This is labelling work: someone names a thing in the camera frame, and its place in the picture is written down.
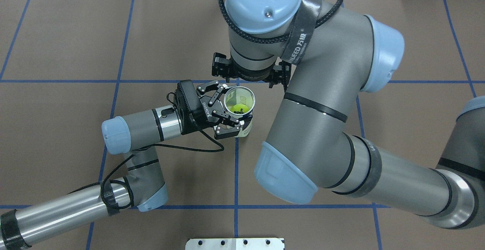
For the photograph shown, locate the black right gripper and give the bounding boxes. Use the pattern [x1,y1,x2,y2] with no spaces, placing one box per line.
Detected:
[211,53,292,89]

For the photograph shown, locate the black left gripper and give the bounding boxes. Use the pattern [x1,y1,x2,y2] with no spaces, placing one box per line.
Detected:
[180,80,253,140]

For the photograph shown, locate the tennis ball with Wilson 3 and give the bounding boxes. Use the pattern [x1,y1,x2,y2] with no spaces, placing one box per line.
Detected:
[229,104,250,115]

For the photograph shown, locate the white tennis ball can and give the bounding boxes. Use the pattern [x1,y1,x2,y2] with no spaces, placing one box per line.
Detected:
[223,86,256,138]

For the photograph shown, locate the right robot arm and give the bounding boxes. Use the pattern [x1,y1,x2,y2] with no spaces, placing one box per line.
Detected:
[218,0,484,230]

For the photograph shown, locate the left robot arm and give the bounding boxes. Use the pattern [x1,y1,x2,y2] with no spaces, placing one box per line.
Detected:
[0,81,239,250]

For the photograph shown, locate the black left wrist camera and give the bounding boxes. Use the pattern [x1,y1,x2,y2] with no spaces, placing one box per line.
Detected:
[175,80,205,126]

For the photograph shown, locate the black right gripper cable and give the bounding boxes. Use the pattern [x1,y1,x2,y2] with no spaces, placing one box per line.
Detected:
[217,0,344,44]

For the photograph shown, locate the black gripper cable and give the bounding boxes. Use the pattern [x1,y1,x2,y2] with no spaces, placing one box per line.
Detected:
[217,0,344,44]
[100,92,225,209]

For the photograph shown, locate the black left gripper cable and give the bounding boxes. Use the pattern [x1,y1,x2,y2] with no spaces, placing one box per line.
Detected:
[100,92,225,209]

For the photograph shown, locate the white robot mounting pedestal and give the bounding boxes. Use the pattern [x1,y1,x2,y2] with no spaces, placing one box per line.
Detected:
[185,237,286,250]

